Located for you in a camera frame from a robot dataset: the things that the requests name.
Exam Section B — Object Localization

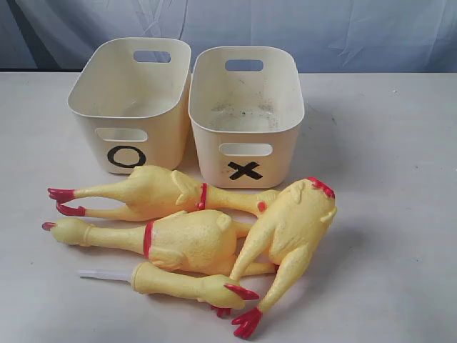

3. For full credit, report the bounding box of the rubber chicken with head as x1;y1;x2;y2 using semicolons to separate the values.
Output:
48;165;279;222

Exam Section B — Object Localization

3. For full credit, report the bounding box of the headless rubber chicken body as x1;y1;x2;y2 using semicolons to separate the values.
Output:
229;177;337;339

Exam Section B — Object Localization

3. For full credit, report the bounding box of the detached rubber chicken head neck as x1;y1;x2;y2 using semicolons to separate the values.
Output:
77;262;259;317

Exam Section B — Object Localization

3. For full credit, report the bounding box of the cream bin marked X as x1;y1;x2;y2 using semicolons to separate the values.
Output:
189;46;305;189

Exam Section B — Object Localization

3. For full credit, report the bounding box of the cream bin marked O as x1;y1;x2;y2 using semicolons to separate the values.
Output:
67;37;191;174

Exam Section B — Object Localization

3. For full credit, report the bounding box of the blue grey backdrop curtain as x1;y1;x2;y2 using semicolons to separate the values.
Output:
1;1;456;73

